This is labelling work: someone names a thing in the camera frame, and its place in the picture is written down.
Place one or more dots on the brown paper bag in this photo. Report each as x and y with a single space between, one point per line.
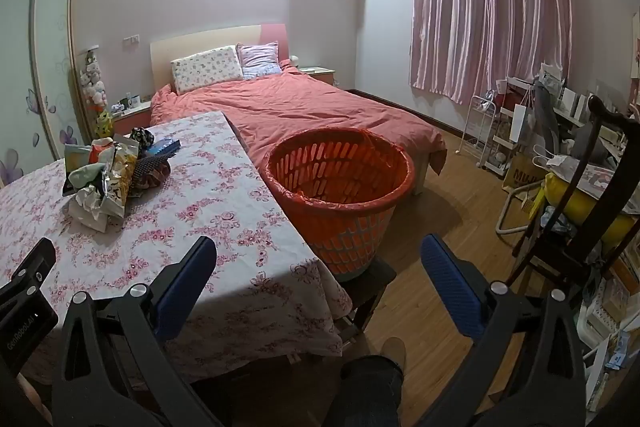
520 177

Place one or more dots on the person's tan slipper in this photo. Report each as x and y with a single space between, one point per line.
392 349

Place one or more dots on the sliding wardrobe with purple flowers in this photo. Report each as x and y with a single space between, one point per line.
45 57

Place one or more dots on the white paper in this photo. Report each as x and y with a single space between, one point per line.
85 209

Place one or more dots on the white floral pillow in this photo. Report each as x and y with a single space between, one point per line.
207 67

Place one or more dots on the orange plastic laundry basket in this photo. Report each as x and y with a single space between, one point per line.
340 217

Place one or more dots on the pink striped pillow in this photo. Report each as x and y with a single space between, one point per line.
257 59

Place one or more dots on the white shelf cart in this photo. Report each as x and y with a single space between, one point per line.
505 142

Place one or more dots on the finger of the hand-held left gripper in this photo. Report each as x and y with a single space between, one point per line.
30 264

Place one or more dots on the white tubular frame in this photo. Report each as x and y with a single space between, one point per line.
505 217

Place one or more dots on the beige and pink headboard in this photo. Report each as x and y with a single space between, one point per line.
200 42

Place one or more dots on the person's leg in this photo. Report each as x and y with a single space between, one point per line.
365 392

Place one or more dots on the bed with pink duvet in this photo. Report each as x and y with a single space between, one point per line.
310 107

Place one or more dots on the blue tissue packet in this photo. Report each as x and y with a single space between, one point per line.
162 148

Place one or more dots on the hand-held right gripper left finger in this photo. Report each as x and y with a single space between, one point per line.
185 287

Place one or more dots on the pink nightstand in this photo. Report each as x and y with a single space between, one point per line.
132 119
317 74

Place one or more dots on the grey office chair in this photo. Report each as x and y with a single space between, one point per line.
547 112

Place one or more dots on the white paper bag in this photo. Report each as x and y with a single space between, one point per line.
520 124

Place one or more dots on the white mug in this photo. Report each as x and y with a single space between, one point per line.
134 100

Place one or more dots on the black floral pouch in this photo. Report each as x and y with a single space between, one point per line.
142 137

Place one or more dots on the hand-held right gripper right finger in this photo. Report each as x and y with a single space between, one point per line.
450 292

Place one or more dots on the pale green wrapper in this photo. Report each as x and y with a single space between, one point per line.
85 175

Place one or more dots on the yellow and silver snack bag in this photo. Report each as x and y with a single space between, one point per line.
120 179

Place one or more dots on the dark wooden chair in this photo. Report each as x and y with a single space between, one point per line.
595 207

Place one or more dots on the column of plush toys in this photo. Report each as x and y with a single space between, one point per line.
95 82

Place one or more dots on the dark wooden stool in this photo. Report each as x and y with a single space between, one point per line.
370 287

